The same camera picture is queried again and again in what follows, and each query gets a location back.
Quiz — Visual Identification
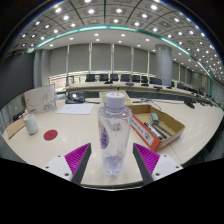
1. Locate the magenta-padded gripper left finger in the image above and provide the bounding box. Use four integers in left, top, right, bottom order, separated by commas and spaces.
41, 142, 92, 186

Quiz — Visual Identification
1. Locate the clear plastic water bottle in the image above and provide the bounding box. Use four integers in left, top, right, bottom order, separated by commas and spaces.
97, 92, 133, 177

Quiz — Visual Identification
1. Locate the group of ceiling lights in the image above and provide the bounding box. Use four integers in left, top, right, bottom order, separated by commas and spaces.
19, 0, 224, 78

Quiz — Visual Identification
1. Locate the white paper sheet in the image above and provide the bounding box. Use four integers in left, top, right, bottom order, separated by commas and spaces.
55, 102, 96, 116

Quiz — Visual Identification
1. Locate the white ceramic cup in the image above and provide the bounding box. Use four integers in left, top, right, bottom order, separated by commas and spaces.
23, 113, 39, 136

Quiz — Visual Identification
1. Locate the grey board eraser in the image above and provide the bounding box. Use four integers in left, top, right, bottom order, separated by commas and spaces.
149, 112, 160, 125

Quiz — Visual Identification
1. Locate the group of black office chairs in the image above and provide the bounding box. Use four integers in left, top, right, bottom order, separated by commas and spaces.
84, 73, 208, 98

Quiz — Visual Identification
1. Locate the white paper carton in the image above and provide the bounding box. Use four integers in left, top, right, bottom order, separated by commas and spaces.
23, 83, 58, 115

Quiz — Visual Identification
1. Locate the flat round red coaster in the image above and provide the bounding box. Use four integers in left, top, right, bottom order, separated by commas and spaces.
43, 129, 59, 142

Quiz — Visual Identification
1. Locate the black power adapter with cables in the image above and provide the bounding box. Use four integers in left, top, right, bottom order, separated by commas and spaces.
12, 109, 27, 122

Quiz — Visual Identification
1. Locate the black marker pen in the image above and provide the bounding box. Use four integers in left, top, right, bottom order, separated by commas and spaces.
155, 123, 174, 138
143, 121, 165, 140

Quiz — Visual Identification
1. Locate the orange open cardboard box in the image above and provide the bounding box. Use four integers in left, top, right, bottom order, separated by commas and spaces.
128, 103, 186, 152

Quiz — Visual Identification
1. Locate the long curved conference desk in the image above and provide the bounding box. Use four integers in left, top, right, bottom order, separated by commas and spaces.
64, 80, 221, 109

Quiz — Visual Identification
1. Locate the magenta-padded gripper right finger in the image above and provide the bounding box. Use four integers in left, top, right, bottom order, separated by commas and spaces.
132, 142, 184, 186

